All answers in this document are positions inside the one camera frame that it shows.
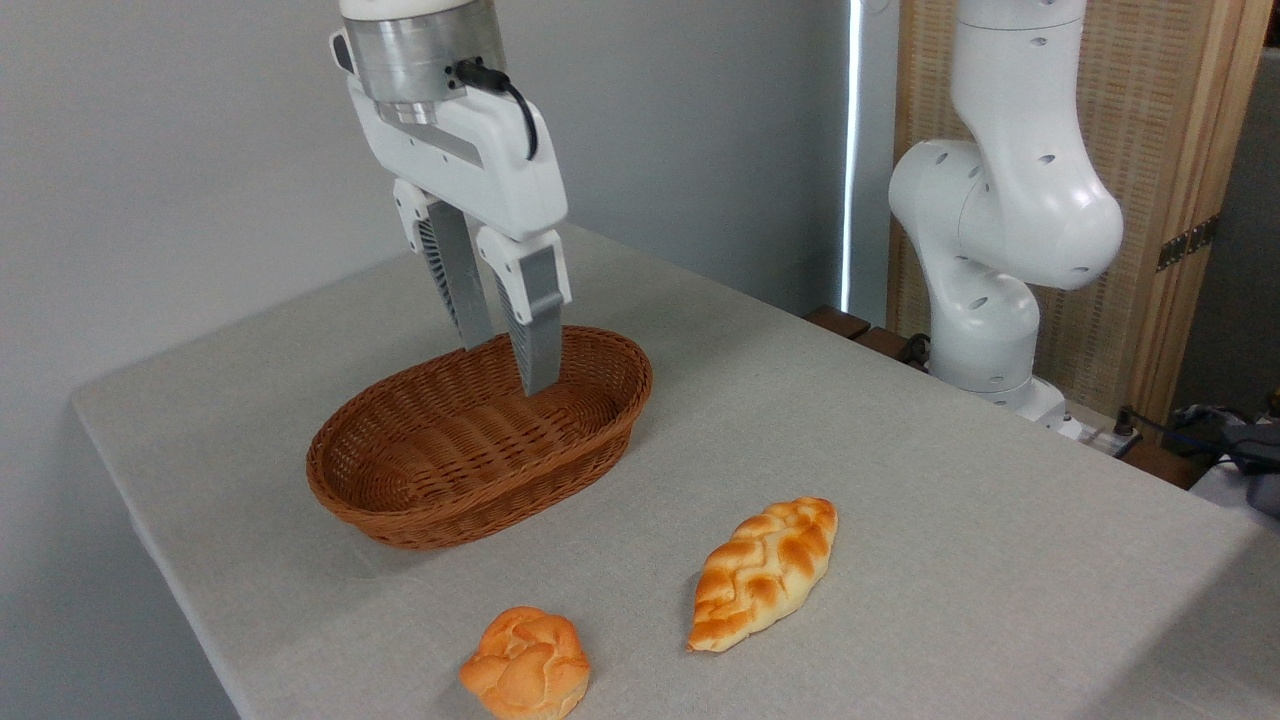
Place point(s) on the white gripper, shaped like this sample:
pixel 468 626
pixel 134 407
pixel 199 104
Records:
pixel 470 165

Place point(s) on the long braided bread loaf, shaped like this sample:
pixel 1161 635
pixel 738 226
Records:
pixel 760 575

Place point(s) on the black plug at robot base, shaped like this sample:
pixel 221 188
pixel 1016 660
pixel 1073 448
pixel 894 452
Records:
pixel 1126 425

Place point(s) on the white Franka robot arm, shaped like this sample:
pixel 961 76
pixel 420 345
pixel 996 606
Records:
pixel 1010 200

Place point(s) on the round knotted bread roll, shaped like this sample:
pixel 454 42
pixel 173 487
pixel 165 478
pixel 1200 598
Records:
pixel 525 665

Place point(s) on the brown wicker oval basket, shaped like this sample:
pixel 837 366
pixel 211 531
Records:
pixel 400 510

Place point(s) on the bright vertical light strip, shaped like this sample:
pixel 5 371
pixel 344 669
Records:
pixel 851 150

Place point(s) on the grey tablecloth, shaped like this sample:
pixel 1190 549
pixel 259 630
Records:
pixel 900 450

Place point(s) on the wooden rattan folding screen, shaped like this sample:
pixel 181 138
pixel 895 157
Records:
pixel 1140 100

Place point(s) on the metal screen hinge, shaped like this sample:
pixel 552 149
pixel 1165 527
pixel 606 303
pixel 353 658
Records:
pixel 1188 243

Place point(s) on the dark grey bag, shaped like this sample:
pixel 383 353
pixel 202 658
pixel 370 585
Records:
pixel 1235 445

